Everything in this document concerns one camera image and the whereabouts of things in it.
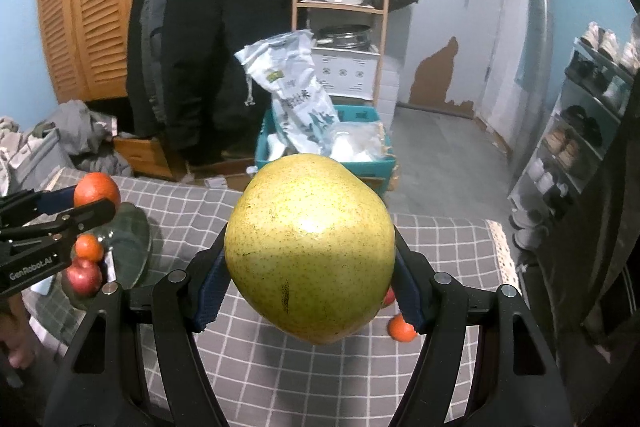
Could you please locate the dark glass scalloped plate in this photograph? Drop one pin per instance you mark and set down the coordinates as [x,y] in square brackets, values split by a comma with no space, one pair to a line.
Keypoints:
[130,237]

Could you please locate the orange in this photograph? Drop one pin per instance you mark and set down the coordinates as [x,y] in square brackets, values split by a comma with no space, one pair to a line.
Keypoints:
[95,189]
[402,329]
[89,248]

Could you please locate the shoe rack with shoes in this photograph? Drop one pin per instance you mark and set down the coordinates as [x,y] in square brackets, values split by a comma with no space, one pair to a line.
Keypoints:
[570,147]

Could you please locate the grey clothing pile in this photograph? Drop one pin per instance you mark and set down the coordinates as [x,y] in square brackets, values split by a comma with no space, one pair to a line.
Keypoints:
[80,132]

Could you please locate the red apple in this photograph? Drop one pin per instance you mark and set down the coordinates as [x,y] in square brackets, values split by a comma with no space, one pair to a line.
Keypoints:
[82,279]
[389,298]

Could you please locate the yellow-green pear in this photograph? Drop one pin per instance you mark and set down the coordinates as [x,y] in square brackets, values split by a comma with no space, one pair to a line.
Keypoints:
[310,247]

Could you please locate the grey checkered tablecloth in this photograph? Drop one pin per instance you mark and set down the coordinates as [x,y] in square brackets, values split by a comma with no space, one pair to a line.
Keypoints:
[300,382]

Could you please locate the wooden louvered wardrobe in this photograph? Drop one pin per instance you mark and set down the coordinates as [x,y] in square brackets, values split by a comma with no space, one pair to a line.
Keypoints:
[85,7]

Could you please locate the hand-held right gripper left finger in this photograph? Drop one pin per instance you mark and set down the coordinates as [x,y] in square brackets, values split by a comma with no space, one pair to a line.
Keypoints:
[210,297]

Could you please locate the white plastic crate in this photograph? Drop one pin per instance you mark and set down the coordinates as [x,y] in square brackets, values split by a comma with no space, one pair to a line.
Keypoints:
[345,72]

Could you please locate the teal plastic basket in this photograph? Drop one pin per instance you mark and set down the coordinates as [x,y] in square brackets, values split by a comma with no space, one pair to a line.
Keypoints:
[382,169]

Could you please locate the grey jacket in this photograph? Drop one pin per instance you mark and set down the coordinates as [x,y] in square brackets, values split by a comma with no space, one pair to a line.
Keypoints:
[155,22]

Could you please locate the person's left hand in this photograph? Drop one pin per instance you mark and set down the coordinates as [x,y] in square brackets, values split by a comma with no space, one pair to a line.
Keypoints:
[12,347]

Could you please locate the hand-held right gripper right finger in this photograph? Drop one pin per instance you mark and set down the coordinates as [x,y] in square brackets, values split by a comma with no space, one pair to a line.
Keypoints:
[410,297]

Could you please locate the black hooded coat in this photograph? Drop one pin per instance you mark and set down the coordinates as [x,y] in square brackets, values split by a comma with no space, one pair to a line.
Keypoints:
[225,32]

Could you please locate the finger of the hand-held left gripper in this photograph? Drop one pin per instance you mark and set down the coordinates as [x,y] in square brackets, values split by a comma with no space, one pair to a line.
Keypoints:
[90,214]
[55,199]

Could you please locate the wooden drawer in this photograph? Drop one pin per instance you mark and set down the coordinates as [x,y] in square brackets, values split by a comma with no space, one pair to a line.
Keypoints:
[142,154]

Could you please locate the printed white rice bag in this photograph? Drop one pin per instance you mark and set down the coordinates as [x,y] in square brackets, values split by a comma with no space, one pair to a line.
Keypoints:
[295,107]

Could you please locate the white door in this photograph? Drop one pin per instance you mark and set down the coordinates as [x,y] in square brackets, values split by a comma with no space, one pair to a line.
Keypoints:
[500,32]

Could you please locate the steel pot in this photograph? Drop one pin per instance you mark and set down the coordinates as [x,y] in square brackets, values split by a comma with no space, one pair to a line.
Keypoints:
[345,38]

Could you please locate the metal shoe rack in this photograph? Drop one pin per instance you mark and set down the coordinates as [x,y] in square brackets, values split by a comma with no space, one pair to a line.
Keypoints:
[575,107]

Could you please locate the flat cardboard box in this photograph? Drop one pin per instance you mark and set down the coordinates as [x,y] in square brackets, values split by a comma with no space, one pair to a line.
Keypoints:
[220,179]

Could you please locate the clear plastic bag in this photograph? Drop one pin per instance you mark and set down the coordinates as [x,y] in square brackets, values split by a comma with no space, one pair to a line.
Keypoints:
[355,142]

